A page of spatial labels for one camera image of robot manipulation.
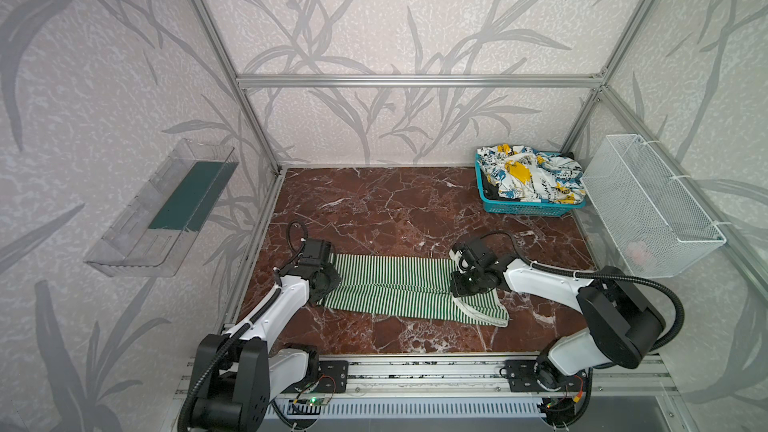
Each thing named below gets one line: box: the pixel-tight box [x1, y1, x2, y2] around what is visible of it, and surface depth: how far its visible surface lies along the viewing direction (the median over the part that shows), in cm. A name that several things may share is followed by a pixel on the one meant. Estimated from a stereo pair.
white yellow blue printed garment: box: [477, 143, 586, 205], surface depth 104 cm
